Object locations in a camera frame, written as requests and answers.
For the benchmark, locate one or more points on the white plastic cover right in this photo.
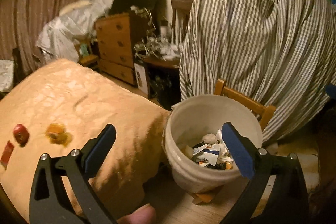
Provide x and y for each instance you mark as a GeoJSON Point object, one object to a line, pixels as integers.
{"type": "Point", "coordinates": [75, 21]}

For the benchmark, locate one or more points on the white paper wrapper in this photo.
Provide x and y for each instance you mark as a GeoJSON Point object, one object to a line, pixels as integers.
{"type": "Point", "coordinates": [221, 141]}

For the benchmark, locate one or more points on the red carton box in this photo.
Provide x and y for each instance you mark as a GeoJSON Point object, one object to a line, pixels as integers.
{"type": "Point", "coordinates": [7, 152]}

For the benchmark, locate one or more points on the red apple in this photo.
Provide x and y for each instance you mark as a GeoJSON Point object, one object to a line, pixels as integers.
{"type": "Point", "coordinates": [21, 135]}

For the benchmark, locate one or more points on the black tissue packet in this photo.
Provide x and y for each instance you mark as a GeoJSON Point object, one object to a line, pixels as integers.
{"type": "Point", "coordinates": [211, 156]}

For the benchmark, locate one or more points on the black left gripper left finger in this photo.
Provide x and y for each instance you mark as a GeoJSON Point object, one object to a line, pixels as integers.
{"type": "Point", "coordinates": [61, 192]}

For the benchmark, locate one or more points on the white plastic cover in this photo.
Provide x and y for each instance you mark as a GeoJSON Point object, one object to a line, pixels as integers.
{"type": "Point", "coordinates": [75, 21]}
{"type": "Point", "coordinates": [6, 75]}

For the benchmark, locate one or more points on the brown curtain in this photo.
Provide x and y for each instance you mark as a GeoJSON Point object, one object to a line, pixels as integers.
{"type": "Point", "coordinates": [21, 23]}

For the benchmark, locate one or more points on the white trash bucket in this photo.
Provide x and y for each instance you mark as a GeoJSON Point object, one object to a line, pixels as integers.
{"type": "Point", "coordinates": [189, 121]}

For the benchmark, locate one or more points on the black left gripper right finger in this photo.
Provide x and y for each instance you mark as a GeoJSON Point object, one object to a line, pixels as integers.
{"type": "Point", "coordinates": [288, 200]}

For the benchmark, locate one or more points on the white plastic cover left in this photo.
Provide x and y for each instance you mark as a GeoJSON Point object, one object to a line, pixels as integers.
{"type": "Point", "coordinates": [6, 75]}

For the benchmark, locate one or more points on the wooden chair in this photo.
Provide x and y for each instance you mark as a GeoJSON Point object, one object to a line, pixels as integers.
{"type": "Point", "coordinates": [265, 113]}

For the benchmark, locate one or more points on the dark wooden side table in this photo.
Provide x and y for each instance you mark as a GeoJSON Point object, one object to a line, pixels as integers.
{"type": "Point", "coordinates": [164, 80]}

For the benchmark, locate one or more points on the white tissue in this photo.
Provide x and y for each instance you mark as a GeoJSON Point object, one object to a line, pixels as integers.
{"type": "Point", "coordinates": [209, 139]}

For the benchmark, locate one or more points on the person left hand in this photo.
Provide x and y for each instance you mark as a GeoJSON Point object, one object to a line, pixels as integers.
{"type": "Point", "coordinates": [143, 215]}

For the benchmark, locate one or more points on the striped grey white sheet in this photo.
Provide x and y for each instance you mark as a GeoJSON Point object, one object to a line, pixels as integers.
{"type": "Point", "coordinates": [277, 52]}

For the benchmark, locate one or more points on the orange plastic bottle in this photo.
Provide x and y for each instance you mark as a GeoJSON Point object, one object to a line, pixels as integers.
{"type": "Point", "coordinates": [57, 134]}

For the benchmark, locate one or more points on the wooden chest of drawers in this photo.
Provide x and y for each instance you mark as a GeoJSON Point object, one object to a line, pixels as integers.
{"type": "Point", "coordinates": [116, 36]}

